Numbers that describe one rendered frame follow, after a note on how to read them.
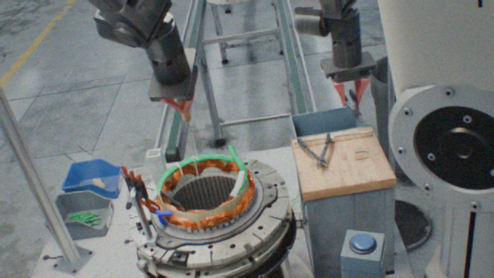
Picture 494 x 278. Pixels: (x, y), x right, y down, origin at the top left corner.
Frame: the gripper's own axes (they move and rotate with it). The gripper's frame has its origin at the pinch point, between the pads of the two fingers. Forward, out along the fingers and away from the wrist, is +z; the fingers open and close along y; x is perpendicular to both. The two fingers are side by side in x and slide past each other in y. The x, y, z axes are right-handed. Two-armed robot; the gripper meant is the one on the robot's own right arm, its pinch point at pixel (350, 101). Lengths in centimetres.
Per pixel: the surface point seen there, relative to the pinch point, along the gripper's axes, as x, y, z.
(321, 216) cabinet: 11.9, 10.1, 19.5
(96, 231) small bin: -17, 70, 37
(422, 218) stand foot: -82, -46, 118
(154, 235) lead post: 22.9, 41.9, 7.2
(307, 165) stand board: 3.6, 10.9, 11.9
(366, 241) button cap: 26.4, 4.1, 13.9
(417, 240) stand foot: -69, -39, 118
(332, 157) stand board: 2.3, 5.3, 12.0
